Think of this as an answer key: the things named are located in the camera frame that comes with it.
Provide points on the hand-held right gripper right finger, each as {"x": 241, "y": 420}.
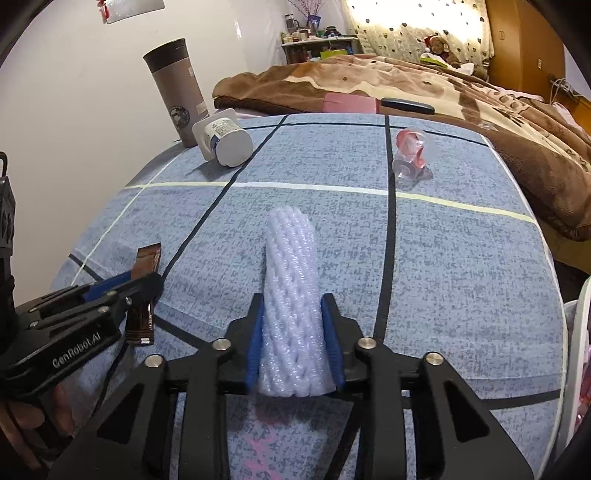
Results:
{"x": 333, "y": 353}

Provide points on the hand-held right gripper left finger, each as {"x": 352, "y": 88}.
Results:
{"x": 254, "y": 355}

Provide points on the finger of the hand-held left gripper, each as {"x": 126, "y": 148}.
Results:
{"x": 138, "y": 288}
{"x": 111, "y": 280}

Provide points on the brown snack wrapper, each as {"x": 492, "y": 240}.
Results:
{"x": 148, "y": 258}

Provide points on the white foam fruit net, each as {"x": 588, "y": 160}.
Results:
{"x": 291, "y": 300}

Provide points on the person's left hand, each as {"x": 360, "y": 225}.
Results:
{"x": 62, "y": 408}

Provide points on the blue plaid cloth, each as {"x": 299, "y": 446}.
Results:
{"x": 438, "y": 277}

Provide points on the white yogurt container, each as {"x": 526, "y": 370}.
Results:
{"x": 231, "y": 145}

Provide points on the brown travel tumbler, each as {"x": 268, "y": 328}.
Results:
{"x": 178, "y": 92}

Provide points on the clear plastic cup red wrapper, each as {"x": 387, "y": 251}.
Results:
{"x": 408, "y": 152}

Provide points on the pink box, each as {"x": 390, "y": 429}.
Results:
{"x": 350, "y": 103}

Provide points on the clear plastic scrap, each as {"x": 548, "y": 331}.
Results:
{"x": 488, "y": 126}

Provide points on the brown printed blanket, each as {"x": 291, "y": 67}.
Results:
{"x": 508, "y": 138}

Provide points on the cluttered white shelf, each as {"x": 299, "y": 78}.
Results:
{"x": 318, "y": 46}

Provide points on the green box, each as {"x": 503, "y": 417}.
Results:
{"x": 431, "y": 59}

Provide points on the brown teddy bear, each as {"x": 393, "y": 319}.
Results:
{"x": 439, "y": 46}

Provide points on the decorative branches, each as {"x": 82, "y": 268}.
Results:
{"x": 307, "y": 7}

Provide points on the heart print curtain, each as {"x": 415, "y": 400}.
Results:
{"x": 406, "y": 23}

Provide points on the wooden wardrobe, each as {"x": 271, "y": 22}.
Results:
{"x": 521, "y": 41}

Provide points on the wall poster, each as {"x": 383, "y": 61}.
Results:
{"x": 134, "y": 8}

